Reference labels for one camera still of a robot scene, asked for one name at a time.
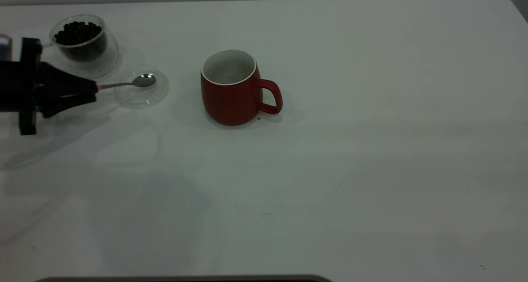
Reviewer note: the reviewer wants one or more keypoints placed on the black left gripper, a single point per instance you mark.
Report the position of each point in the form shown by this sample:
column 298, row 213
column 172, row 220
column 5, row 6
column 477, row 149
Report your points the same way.
column 29, row 88

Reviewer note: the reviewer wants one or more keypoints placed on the red ceramic mug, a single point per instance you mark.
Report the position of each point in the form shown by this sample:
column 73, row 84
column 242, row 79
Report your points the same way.
column 231, row 102

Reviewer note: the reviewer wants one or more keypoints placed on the dark coffee beans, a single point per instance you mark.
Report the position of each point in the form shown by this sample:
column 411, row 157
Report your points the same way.
column 80, row 36

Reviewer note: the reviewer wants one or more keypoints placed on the clear round glass lid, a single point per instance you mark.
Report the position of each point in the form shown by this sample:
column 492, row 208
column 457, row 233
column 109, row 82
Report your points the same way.
column 142, row 98

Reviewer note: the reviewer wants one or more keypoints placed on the clear double-wall glass cup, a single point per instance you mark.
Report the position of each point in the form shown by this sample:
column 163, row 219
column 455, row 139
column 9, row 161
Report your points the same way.
column 93, row 65

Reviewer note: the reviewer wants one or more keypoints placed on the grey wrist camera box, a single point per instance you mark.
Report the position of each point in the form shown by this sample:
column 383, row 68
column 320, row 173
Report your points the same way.
column 5, row 48

